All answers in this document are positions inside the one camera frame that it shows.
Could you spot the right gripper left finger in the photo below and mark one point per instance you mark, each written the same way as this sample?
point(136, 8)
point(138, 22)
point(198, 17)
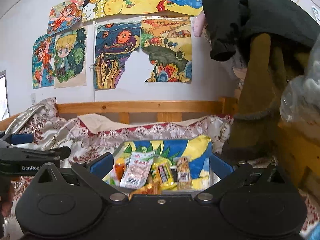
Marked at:
point(91, 175)

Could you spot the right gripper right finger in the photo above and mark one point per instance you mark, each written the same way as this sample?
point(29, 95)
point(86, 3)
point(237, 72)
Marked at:
point(232, 177)

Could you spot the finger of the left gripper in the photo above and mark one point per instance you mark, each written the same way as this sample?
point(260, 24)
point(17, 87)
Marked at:
point(9, 140)

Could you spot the white pink barcode snack pack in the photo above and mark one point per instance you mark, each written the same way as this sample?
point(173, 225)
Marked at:
point(137, 171)

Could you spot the gold foil snack bag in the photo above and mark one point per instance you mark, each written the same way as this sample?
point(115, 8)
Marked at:
point(149, 189)

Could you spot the yellow snack packet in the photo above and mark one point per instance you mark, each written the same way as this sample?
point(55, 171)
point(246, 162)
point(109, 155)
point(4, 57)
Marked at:
point(161, 172)

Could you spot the white green orange snack pack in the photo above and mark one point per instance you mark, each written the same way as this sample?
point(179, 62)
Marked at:
point(118, 171)

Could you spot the person's left hand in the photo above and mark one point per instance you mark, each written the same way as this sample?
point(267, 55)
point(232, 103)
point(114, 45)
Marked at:
point(7, 196)

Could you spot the floral satin bed cover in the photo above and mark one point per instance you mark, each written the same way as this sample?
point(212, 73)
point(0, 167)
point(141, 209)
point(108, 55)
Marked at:
point(54, 204)

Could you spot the grey tray with drawing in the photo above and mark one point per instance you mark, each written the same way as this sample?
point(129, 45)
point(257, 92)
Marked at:
point(197, 150)

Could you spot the beige pillow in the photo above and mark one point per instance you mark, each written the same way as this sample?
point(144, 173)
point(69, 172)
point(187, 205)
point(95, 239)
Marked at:
point(99, 123)

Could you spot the nut bar snack pack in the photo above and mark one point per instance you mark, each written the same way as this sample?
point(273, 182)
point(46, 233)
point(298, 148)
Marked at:
point(183, 174)

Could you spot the wooden side crate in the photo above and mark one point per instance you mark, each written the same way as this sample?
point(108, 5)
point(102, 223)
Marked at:
point(298, 155)

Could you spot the clear plastic bag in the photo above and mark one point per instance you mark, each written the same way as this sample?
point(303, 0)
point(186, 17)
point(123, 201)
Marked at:
point(299, 105)

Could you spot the black garment hanging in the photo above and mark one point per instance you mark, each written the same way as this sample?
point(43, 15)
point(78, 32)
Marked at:
point(238, 22)

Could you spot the mermaid drawing on wall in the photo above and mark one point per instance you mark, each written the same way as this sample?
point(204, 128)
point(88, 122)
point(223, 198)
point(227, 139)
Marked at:
point(42, 68)

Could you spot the blond boy drawing on wall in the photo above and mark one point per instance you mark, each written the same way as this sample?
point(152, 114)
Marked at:
point(70, 58)

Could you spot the red-haired girl drawing on wall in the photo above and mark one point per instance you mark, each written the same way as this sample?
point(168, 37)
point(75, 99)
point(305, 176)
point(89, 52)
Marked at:
point(64, 15)

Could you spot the swirly night drawing on wall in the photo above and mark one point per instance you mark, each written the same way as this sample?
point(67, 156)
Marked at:
point(114, 44)

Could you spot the landscape drawing on wall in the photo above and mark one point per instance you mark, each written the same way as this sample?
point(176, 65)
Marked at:
point(167, 41)

